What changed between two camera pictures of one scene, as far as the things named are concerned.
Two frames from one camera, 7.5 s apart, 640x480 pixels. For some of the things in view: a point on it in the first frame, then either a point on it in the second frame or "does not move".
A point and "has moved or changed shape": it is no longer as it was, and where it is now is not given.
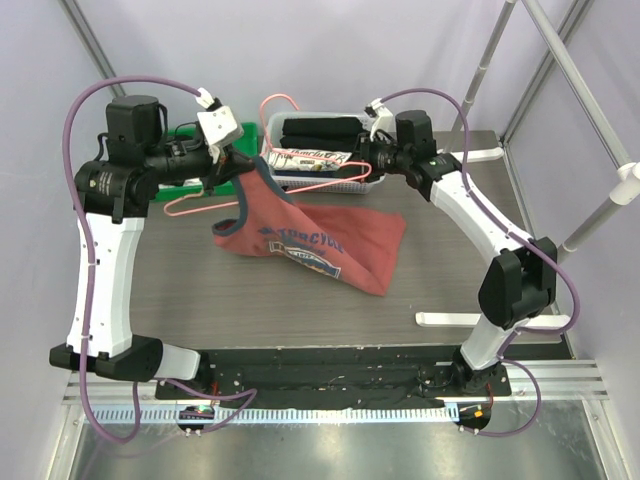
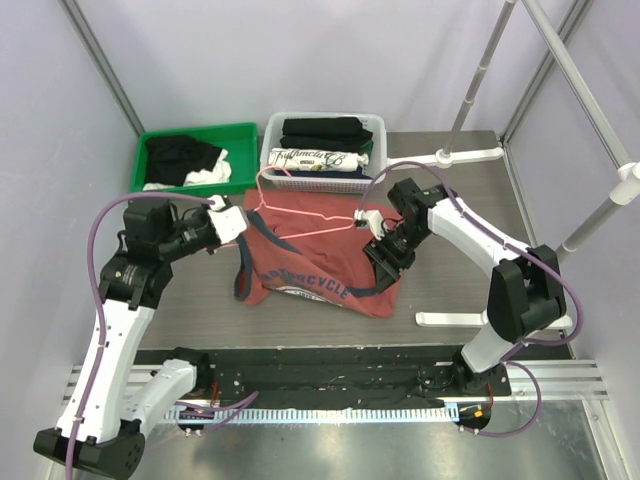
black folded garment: (339, 134) does not move
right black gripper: (365, 153) → (385, 256)
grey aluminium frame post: (90, 43) does not move
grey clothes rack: (624, 187) does not move
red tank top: (361, 248) has moved or changed shape
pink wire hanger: (234, 203) → (263, 204)
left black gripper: (229, 166) → (210, 249)
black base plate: (333, 376) does not move
